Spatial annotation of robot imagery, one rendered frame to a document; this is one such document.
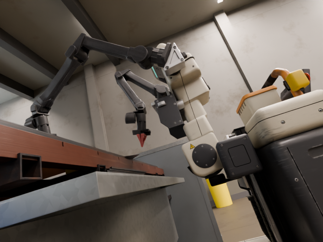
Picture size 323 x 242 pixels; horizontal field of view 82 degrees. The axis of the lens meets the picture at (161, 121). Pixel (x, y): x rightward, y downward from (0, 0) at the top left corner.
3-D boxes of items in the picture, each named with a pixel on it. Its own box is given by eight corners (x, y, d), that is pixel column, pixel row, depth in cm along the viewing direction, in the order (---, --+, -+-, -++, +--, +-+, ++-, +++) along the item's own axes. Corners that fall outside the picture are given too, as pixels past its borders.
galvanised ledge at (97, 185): (-52, 243, 22) (-49, 216, 23) (160, 188, 144) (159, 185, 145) (100, 198, 20) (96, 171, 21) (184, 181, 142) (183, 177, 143)
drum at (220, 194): (232, 201, 400) (222, 173, 421) (235, 204, 363) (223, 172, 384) (214, 206, 405) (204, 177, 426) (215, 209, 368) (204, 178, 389)
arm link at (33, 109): (34, 103, 99) (48, 106, 108) (18, 109, 102) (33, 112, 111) (37, 124, 97) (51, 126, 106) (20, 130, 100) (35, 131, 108)
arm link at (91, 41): (75, 28, 96) (88, 38, 106) (66, 52, 96) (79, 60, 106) (149, 47, 83) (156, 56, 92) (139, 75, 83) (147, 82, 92)
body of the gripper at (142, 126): (148, 131, 109) (148, 119, 111) (131, 133, 111) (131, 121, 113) (151, 134, 115) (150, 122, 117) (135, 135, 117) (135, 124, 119)
